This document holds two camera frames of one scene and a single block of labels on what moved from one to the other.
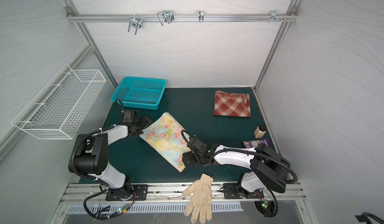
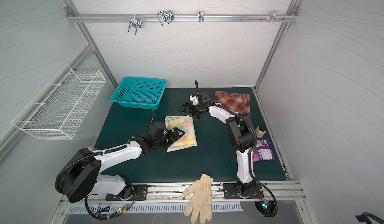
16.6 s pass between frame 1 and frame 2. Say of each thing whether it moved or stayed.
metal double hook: stayed
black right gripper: moved
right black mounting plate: stayed
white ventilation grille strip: stayed
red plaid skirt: stayed
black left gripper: moved
